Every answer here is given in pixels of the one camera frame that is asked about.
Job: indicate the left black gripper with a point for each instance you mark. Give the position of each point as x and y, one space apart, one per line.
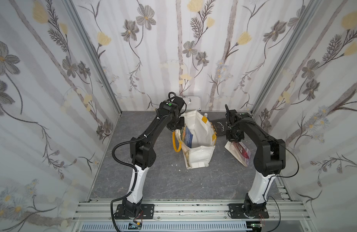
176 124

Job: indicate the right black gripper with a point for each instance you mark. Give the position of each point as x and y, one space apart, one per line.
234 135

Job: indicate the black book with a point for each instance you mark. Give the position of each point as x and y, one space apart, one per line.
220 126

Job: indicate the white canvas bag yellow handles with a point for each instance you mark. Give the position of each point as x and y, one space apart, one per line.
203 143

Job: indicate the green blue Animal Farm book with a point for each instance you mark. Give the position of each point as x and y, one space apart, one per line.
187 137

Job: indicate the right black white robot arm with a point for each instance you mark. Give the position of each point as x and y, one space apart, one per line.
269 159

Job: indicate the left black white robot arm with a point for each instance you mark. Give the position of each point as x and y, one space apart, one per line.
143 156

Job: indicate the silver aluminium first aid case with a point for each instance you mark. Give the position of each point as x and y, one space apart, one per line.
192 103

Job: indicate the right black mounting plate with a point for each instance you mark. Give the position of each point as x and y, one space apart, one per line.
248 211

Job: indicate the black mounting plate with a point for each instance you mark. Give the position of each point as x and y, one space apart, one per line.
144 211
248 211

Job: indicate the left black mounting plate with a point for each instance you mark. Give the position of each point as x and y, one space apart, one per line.
144 211

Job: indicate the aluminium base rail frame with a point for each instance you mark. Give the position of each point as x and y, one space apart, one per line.
215 216

